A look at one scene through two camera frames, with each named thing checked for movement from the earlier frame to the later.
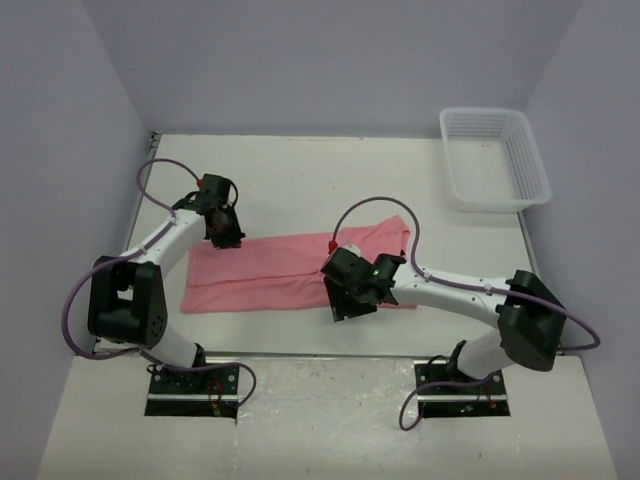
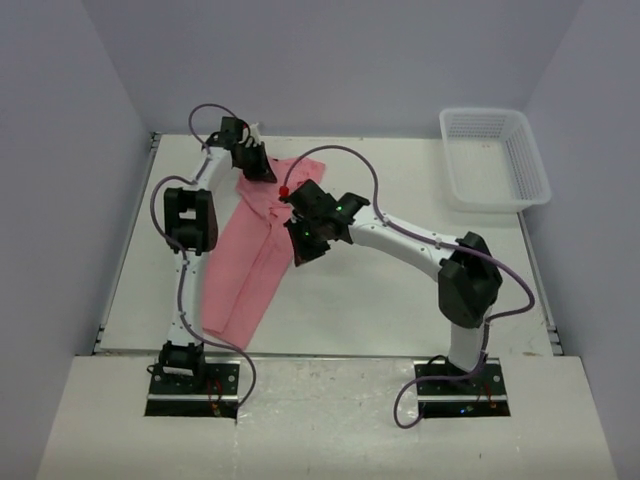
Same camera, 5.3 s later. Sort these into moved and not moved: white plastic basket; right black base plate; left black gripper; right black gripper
Moved: left black gripper; right black gripper
Not moved: white plastic basket; right black base plate
